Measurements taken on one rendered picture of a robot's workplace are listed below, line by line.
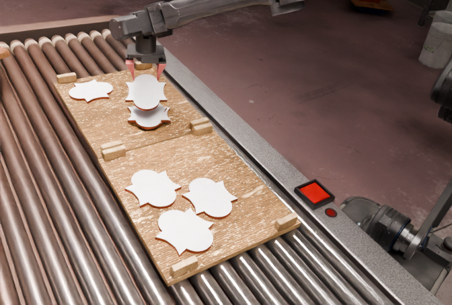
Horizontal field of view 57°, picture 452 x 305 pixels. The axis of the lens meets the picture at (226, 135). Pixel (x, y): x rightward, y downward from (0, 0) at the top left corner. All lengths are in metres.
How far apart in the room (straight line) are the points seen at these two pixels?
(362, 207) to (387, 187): 0.61
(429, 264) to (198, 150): 1.29
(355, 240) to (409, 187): 1.82
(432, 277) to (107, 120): 1.49
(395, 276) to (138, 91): 0.81
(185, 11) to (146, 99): 0.30
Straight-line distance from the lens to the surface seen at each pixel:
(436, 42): 4.56
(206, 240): 0.94
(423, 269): 2.08
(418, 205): 2.78
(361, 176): 2.79
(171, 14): 1.07
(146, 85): 1.25
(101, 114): 1.30
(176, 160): 1.13
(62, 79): 1.45
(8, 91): 1.48
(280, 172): 1.18
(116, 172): 1.09
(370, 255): 1.06
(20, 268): 0.96
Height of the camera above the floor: 1.67
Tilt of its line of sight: 36 degrees down
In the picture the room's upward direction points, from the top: 9 degrees clockwise
